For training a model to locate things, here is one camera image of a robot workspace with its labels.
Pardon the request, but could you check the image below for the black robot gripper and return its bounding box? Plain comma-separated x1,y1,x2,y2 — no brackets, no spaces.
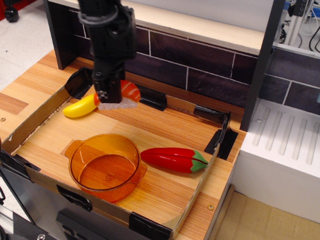
78,0,137,104

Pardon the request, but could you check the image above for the salmon nigiri sushi toy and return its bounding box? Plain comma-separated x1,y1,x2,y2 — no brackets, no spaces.
93,80,141,110

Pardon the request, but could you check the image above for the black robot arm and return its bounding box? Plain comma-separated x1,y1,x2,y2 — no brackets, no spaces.
78,0,137,104

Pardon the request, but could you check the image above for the cardboard fence with black tape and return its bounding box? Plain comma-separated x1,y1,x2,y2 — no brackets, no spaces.
0,67,238,240

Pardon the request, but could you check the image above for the orange transparent plastic pot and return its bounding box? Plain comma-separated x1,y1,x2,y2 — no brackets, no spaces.
64,133,147,203

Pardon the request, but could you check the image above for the yellow toy banana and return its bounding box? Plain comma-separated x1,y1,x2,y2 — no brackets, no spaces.
62,94,98,118

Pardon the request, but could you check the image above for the red toy chili pepper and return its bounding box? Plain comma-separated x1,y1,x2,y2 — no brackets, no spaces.
140,147,209,174

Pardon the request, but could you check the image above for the black caster wheel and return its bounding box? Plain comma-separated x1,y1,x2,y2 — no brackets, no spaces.
4,6,19,23

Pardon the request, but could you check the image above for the light wooden shelf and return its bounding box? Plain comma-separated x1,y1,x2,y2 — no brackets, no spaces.
47,0,266,56

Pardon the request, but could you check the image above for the white ridged drainboard counter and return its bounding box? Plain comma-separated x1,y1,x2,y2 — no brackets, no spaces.
231,100,320,223

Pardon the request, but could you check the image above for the dark grey left post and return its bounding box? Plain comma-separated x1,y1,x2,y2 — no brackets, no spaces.
43,0,78,70

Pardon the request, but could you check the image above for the dark grey vertical post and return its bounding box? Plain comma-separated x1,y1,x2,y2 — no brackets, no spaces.
240,0,285,132

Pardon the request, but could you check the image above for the aluminium frame with cables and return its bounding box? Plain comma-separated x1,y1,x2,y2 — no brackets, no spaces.
275,0,320,58

